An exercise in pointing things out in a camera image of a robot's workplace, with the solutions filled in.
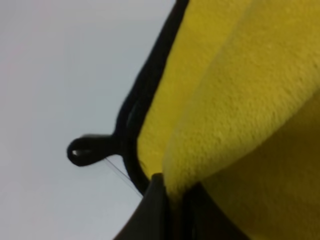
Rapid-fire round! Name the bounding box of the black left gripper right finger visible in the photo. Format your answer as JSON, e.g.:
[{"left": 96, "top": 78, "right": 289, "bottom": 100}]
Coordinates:
[{"left": 183, "top": 183, "right": 247, "bottom": 240}]

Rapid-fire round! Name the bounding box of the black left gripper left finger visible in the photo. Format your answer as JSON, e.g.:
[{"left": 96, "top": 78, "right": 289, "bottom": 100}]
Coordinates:
[{"left": 114, "top": 173, "right": 173, "bottom": 240}]

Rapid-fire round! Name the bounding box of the yellow towel with black trim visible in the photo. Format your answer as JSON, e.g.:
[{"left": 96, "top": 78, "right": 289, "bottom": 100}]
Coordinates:
[{"left": 67, "top": 0, "right": 320, "bottom": 240}]

